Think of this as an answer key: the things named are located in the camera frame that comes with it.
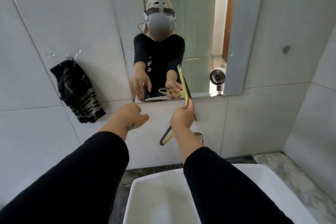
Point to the person's left hand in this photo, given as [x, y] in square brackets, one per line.
[128, 117]

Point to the person's right hand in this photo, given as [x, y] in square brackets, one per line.
[181, 118]

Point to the person's right fingers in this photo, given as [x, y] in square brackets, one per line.
[189, 107]

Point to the person's left thumb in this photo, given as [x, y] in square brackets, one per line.
[143, 119]

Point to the yellow-green window squeegee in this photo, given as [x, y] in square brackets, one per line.
[183, 84]

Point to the person's right forearm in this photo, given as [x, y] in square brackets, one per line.
[217, 187]

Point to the person's left forearm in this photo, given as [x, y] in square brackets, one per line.
[73, 179]

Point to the chrome faucet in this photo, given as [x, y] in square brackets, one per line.
[199, 136]

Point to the black grey striped cloth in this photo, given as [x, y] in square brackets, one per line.
[77, 92]

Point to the white ceramic sink basin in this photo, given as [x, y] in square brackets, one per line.
[162, 200]

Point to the frameless wall mirror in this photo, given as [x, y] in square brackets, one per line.
[199, 21]

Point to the clear adhesive wall hook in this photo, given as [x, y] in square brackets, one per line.
[68, 56]

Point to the small grey wall knob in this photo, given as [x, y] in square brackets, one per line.
[286, 49]

